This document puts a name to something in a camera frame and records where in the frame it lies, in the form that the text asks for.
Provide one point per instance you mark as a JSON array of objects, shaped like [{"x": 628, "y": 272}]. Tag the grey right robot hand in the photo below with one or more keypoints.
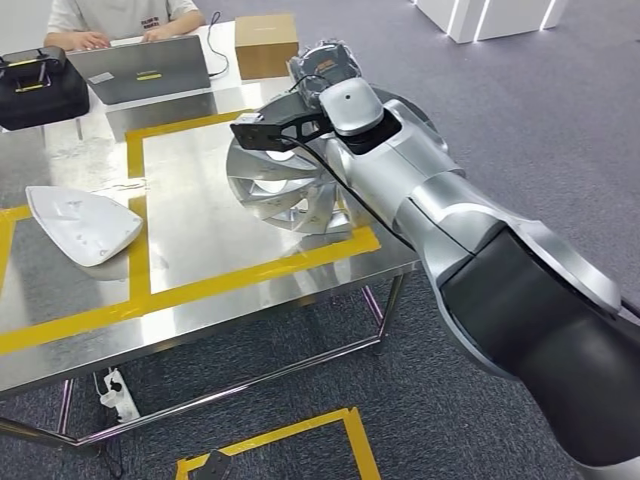
[{"x": 324, "y": 66}]

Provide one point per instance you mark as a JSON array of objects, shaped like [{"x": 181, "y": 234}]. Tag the grey plastic wheel cover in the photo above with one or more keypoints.
[{"x": 280, "y": 192}]

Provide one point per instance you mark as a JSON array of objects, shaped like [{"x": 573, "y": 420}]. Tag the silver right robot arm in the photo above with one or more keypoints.
[{"x": 500, "y": 278}]

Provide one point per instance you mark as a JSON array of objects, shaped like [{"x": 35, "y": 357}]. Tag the stainless steel workbench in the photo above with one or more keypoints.
[{"x": 210, "y": 218}]

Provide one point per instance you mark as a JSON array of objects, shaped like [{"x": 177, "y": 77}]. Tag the white plastic shell part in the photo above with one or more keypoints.
[{"x": 82, "y": 225}]

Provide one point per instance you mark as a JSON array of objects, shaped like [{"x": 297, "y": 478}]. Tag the brown cardboard box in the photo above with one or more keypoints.
[{"x": 267, "y": 46}]

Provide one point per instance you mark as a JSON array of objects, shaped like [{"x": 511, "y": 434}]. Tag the white plinth with light strips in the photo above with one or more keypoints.
[{"x": 490, "y": 20}]

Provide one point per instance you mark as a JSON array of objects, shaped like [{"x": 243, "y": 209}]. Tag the grey laptop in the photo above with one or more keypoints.
[{"x": 145, "y": 73}]

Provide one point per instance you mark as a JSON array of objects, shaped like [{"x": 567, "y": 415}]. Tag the person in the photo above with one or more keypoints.
[{"x": 120, "y": 16}]

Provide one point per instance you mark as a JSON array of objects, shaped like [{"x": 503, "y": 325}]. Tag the black carry bag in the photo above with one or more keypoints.
[{"x": 50, "y": 109}]

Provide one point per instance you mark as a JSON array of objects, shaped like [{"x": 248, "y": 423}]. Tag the black device with yellow strips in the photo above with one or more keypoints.
[{"x": 27, "y": 69}]

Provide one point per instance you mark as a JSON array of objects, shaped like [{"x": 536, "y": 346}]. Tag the black robot foot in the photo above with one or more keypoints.
[{"x": 213, "y": 467}]

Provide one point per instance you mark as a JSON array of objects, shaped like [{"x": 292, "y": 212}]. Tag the white power strip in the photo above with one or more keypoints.
[{"x": 118, "y": 397}]

